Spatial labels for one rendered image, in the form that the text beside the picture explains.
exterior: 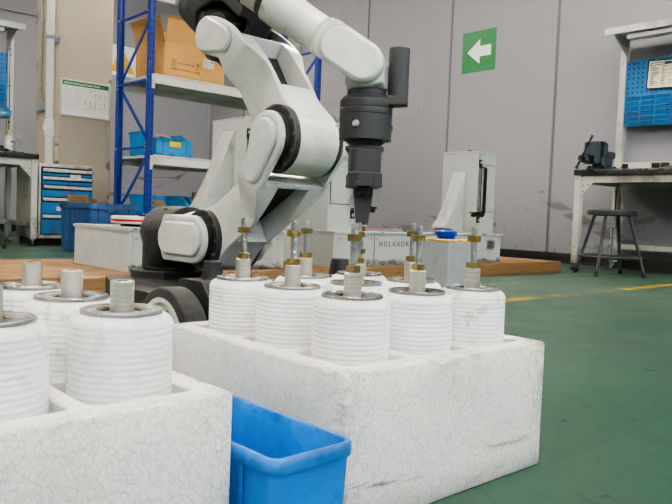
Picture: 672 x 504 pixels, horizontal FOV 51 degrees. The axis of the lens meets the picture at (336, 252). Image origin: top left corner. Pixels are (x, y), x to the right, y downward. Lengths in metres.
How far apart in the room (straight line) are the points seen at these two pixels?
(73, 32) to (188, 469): 6.99
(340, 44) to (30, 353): 0.74
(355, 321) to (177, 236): 0.95
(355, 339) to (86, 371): 0.31
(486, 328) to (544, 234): 5.69
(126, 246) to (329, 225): 1.17
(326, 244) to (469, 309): 2.75
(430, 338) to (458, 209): 3.80
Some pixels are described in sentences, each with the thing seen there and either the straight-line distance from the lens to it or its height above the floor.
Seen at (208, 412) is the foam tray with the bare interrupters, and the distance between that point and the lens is 0.68.
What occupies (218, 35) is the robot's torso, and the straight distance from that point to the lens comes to 1.65.
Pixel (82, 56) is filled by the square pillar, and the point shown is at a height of 1.79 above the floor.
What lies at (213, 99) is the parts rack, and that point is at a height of 1.42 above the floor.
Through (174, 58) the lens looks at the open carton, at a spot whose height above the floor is 1.61.
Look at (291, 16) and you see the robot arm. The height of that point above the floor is 0.67.
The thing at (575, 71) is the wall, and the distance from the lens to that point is 6.70.
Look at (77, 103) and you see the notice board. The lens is 7.43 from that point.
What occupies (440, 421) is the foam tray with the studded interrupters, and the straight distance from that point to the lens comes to 0.90.
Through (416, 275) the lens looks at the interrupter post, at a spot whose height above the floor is 0.27.
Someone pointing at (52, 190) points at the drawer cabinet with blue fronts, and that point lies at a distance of 6.44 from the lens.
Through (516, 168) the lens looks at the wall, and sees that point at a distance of 6.87.
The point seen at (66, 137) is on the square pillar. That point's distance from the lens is 7.37.
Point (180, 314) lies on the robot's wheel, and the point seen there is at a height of 0.16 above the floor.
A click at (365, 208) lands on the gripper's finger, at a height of 0.36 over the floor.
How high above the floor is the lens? 0.35
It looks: 3 degrees down
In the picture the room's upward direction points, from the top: 2 degrees clockwise
